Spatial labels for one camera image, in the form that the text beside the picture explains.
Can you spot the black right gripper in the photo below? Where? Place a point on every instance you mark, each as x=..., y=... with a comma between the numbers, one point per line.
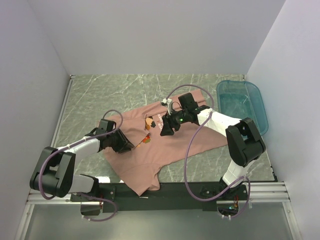
x=167, y=129

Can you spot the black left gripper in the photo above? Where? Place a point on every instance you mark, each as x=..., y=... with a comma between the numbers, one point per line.
x=124, y=143

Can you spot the pink t-shirt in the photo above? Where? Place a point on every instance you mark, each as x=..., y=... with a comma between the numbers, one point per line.
x=139, y=168

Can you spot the teal translucent plastic basin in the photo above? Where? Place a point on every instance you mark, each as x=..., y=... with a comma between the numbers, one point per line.
x=242, y=99

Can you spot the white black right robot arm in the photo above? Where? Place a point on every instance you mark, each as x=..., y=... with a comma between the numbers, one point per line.
x=244, y=141

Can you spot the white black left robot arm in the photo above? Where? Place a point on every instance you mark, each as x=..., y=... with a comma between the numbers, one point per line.
x=54, y=171

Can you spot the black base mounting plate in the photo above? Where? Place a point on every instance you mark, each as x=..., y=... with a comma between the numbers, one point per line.
x=171, y=196

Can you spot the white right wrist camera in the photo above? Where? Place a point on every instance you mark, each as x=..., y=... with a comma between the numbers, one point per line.
x=168, y=103

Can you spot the aluminium front frame rail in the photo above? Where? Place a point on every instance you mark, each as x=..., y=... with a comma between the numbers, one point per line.
x=260, y=192

